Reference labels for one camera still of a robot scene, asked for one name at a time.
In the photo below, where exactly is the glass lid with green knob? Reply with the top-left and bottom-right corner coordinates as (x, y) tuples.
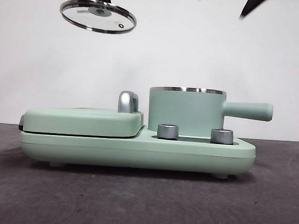
(58, 0), (138, 36)

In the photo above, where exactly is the mint green griddle cover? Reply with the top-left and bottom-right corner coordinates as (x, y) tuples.
(18, 103), (144, 140)

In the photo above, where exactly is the silver control knob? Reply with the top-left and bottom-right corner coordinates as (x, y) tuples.
(210, 128), (234, 145)
(157, 123), (180, 140)

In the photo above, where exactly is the mint green breakfast machine base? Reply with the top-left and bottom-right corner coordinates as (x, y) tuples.
(18, 117), (257, 180)

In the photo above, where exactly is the chrome griddle cover handle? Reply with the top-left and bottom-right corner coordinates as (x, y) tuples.
(117, 90), (141, 115)

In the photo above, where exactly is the mint green handled pot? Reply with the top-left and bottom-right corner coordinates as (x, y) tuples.
(147, 84), (275, 140)

